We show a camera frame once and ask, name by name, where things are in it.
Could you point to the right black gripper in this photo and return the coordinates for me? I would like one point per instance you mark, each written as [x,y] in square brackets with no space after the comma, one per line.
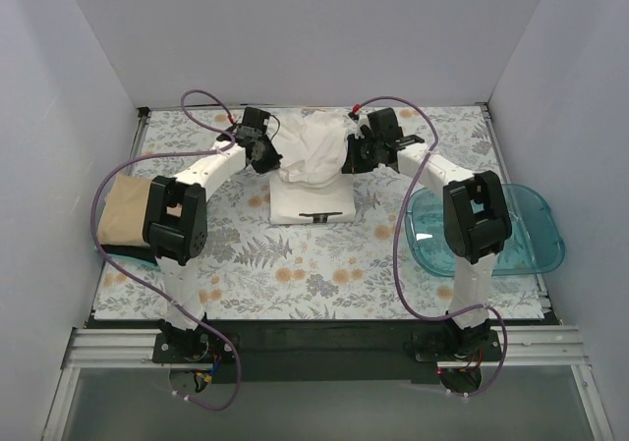
[358,151]

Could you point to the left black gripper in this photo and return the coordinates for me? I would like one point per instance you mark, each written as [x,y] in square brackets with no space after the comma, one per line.
[266,155]

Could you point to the white t shirt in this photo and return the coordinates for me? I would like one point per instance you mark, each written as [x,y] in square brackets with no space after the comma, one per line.
[308,187]

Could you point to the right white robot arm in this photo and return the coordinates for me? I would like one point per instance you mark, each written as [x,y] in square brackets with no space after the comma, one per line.
[476,221]

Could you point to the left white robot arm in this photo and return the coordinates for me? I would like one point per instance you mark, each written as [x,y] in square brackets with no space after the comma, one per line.
[175,223]

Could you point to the floral patterned table mat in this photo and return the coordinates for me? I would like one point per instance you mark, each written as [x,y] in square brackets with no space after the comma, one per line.
[250,268]

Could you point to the folded beige t shirt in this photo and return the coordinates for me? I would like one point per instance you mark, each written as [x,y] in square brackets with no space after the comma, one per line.
[121,222]

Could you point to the folded teal black t shirt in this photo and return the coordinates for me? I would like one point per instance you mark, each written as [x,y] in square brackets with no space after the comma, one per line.
[127,254]

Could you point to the teal transparent plastic tray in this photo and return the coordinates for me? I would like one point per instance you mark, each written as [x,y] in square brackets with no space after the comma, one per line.
[535,246]

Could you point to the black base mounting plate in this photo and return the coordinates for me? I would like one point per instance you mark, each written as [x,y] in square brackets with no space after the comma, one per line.
[329,350]

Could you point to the aluminium front frame rail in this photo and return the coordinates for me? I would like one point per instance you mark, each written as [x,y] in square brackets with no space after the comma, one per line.
[542,388]

